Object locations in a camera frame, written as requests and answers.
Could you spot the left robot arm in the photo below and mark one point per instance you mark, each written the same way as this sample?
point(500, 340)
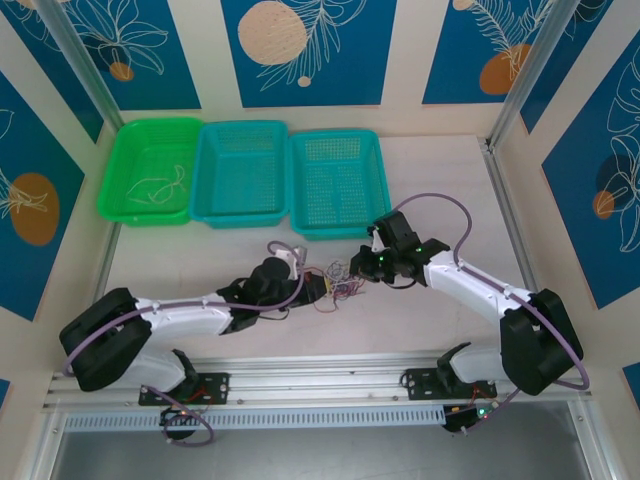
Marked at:
point(180, 315)

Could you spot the green plastic basket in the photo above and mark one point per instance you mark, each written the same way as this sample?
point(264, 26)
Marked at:
point(150, 150)

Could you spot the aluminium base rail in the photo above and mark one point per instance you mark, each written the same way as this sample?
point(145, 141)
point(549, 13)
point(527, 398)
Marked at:
point(310, 380)

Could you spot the teal plastic basket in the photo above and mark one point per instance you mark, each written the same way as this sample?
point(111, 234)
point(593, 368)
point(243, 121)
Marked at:
point(340, 185)
point(240, 170)

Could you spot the black controller board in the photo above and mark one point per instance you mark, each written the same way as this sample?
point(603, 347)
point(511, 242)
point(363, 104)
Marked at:
point(465, 415)
point(175, 419)

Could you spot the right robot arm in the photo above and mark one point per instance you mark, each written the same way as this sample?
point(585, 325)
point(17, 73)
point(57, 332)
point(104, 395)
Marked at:
point(475, 280)

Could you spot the aluminium frame post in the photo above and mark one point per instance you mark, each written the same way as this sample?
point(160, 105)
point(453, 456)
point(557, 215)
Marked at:
point(527, 70)
point(82, 65)

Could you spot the aluminium side rail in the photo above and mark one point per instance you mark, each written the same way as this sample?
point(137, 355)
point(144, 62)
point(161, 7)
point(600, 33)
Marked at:
point(507, 215)

